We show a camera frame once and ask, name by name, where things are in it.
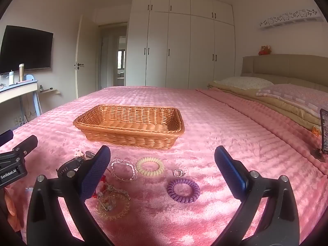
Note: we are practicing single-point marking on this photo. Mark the black wristwatch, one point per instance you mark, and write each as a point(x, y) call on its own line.
point(68, 167)

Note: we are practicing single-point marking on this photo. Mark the brown wicker basket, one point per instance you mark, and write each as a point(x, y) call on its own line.
point(128, 129)

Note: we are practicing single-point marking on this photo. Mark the grey hair clip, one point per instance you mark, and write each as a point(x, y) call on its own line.
point(90, 155)

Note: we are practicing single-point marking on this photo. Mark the pink fleece blanket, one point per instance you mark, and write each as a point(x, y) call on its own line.
point(205, 123)

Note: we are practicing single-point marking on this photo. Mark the white dotted pillow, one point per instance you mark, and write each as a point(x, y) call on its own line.
point(246, 82)

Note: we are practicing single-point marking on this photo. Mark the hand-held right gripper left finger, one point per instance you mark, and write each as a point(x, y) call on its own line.
point(95, 170)

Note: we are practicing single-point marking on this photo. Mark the gold thermos bottle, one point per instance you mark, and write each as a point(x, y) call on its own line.
point(21, 73)

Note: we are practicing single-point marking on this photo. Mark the small pale blue clip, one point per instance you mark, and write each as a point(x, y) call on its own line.
point(29, 189)

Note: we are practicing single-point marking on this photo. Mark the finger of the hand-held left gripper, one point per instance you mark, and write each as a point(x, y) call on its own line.
point(5, 137)
point(25, 144)

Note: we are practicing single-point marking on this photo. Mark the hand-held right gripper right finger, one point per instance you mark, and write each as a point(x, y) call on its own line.
point(228, 167)

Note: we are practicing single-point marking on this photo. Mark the white bottle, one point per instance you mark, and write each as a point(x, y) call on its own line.
point(11, 79)

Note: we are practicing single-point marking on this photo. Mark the red plush toy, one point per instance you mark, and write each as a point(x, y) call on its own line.
point(264, 50)

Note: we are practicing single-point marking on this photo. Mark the white bow hair clip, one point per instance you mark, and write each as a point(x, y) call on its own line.
point(79, 154)

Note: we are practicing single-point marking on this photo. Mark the black phone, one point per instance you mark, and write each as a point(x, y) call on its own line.
point(324, 130)

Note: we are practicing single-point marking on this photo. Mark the small wall shelf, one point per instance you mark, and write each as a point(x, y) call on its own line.
point(50, 91)

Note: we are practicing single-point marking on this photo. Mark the person's left hand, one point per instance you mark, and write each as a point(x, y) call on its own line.
point(12, 207)

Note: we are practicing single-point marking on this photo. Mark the white wardrobe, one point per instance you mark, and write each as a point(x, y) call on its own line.
point(179, 48)

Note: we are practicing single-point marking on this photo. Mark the white decorative wall shelf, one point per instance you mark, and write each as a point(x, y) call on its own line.
point(289, 20)

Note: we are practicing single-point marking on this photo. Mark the beige quilt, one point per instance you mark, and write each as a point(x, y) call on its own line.
point(281, 110)

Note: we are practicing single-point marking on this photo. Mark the white door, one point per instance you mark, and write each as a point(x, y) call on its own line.
point(79, 56)

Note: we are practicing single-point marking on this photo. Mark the white power strip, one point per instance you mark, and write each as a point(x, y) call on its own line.
point(20, 121)

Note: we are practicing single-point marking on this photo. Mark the beige bed headboard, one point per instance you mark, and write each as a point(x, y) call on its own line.
point(287, 66)

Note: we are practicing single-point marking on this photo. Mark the pink patterned pillow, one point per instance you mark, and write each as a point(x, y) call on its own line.
point(294, 96)

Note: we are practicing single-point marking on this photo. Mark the white desk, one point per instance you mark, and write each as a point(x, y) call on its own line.
point(15, 91)

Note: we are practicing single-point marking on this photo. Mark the black wall television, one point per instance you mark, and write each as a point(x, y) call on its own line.
point(25, 48)

